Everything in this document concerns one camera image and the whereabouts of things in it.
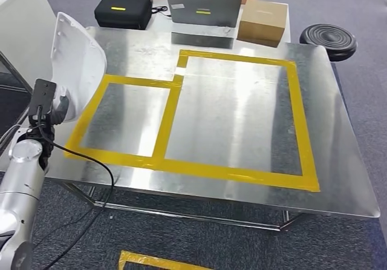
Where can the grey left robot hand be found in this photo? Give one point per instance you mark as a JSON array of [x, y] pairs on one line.
[[61, 109]]

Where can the white plastic body part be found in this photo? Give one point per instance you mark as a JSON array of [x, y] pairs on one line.
[[78, 67]]

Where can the steel workbench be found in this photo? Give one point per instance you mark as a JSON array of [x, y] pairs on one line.
[[226, 111]]

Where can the dark screen panel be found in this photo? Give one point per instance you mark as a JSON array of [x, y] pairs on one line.
[[12, 99]]

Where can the white cabinet desk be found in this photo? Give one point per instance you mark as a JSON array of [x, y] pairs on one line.
[[27, 31]]

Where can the black hard case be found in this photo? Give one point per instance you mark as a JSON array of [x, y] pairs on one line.
[[121, 17]]

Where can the white table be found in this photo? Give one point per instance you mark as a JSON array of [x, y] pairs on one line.
[[160, 23]]

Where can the grey laptop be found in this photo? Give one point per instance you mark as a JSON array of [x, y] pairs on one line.
[[205, 3]]

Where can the brown cardboard box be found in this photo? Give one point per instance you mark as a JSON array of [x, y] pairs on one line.
[[262, 23]]

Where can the black ribbed round stool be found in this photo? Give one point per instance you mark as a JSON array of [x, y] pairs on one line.
[[328, 41]]

